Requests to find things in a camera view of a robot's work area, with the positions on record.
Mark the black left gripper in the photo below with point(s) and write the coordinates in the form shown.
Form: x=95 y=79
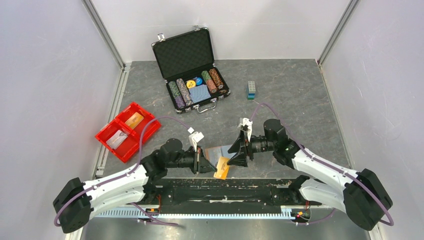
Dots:
x=200 y=163

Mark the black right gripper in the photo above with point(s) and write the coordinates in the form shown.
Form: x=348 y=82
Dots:
x=240 y=159

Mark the orange leather card holder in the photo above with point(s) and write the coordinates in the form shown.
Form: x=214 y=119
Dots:
x=214 y=153

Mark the gold credit card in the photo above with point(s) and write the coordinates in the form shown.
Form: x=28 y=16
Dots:
x=222 y=168

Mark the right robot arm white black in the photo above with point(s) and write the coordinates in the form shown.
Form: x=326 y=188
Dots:
x=358 y=194

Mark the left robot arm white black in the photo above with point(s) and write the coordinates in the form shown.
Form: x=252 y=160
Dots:
x=78 y=202

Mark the blue playing card deck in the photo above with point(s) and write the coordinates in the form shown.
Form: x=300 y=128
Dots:
x=199 y=93

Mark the gold card in bin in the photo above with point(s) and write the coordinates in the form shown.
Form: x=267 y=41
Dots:
x=134 y=120

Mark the white card in bin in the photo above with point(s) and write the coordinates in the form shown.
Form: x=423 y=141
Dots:
x=116 y=139

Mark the pink grey chip stack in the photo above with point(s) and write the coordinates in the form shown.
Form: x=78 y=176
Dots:
x=184 y=92

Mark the green purple chip stack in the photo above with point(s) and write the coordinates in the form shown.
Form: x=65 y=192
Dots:
x=176 y=94

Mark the grey blue toy brick stack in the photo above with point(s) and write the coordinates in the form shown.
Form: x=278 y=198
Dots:
x=251 y=90

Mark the green red chip stack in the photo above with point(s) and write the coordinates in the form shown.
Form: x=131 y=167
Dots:
x=209 y=82

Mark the brown orange chip stack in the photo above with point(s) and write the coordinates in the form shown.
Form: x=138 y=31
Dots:
x=216 y=78

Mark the yellow dealer chip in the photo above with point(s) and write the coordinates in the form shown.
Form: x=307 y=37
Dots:
x=191 y=84

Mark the blue dealer chip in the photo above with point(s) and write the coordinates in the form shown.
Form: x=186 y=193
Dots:
x=198 y=81

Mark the red bin near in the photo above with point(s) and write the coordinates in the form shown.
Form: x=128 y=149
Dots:
x=128 y=148

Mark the red bin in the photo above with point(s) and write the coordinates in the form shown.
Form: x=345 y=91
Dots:
x=128 y=148
x=150 y=130

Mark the black poker chip case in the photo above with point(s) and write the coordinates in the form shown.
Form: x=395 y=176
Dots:
x=185 y=56

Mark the red bin far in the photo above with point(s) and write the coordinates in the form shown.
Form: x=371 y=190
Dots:
x=150 y=130

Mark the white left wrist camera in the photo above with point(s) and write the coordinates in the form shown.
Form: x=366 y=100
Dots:
x=194 y=138

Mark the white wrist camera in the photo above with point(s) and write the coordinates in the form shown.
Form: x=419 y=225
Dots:
x=245 y=124
x=194 y=138

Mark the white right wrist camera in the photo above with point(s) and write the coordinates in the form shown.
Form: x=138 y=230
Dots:
x=245 y=124

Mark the right aluminium frame post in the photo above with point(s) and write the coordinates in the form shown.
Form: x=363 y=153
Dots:
x=345 y=17

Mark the aluminium frame post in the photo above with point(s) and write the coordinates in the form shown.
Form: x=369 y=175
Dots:
x=345 y=17
x=93 y=13

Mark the left aluminium frame post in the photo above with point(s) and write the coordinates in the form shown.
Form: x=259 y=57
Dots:
x=93 y=13

